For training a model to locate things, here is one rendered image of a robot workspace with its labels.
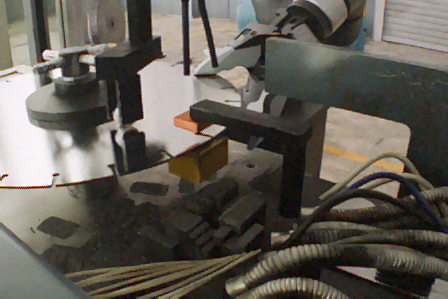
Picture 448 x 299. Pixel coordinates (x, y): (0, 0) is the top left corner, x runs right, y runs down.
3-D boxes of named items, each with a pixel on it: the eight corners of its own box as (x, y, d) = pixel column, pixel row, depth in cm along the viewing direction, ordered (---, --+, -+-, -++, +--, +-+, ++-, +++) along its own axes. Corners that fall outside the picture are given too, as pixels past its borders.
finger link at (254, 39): (225, 70, 50) (276, 63, 55) (234, 74, 49) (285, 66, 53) (226, 33, 48) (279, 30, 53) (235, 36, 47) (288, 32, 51)
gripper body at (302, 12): (245, 83, 60) (295, 33, 63) (284, 99, 54) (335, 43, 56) (222, 45, 55) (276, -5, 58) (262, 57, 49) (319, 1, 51)
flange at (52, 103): (5, 120, 35) (0, 95, 34) (57, 84, 45) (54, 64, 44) (109, 123, 34) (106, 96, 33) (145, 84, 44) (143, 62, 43)
